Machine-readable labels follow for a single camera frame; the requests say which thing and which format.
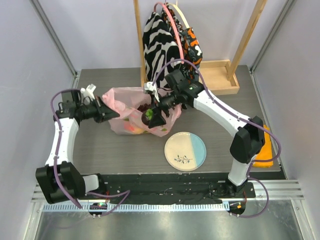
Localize pink plastic bag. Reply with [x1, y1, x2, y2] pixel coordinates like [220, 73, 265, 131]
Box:
[102, 87, 179, 137]

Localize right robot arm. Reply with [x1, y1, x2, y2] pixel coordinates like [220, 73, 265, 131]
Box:
[143, 70, 265, 198]

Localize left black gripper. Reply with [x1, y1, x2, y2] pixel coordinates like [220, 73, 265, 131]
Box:
[77, 95, 119, 124]

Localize fake orange fruit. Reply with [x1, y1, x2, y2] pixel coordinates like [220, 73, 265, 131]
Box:
[132, 127, 145, 135]

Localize black white zebra garment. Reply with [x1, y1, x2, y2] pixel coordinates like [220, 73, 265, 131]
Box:
[142, 12, 180, 82]

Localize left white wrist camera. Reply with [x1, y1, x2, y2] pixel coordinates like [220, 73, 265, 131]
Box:
[80, 84, 96, 100]

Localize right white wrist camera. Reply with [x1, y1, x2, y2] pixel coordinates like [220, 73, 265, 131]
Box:
[143, 81, 160, 103]

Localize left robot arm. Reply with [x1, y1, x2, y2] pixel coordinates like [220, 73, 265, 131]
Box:
[35, 84, 120, 208]

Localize cream and blue plate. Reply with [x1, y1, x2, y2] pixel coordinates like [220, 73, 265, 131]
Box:
[164, 131, 207, 172]

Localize pink hanger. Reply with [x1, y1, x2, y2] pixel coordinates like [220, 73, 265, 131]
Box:
[152, 1, 185, 61]

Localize white slotted cable duct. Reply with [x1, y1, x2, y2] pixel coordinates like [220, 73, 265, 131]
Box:
[42, 201, 230, 214]

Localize wooden clothes rack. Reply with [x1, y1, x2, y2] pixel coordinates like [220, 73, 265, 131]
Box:
[133, 0, 268, 97]

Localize cream wooden hanger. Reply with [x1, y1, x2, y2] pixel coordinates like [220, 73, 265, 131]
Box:
[166, 2, 190, 29]

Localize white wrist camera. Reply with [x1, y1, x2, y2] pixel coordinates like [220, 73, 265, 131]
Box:
[80, 84, 96, 100]
[143, 81, 160, 103]

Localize orange folded cloth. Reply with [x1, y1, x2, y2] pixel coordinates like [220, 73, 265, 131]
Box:
[253, 132, 274, 168]

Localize fake mangosteen green leaves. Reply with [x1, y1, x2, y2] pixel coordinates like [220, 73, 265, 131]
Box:
[141, 108, 153, 126]

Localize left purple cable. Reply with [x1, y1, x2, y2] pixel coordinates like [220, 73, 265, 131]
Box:
[50, 88, 131, 217]

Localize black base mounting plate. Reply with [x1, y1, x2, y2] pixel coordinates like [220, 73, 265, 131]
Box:
[96, 172, 256, 205]

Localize orange black patterned garment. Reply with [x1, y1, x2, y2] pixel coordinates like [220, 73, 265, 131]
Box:
[161, 3, 203, 82]

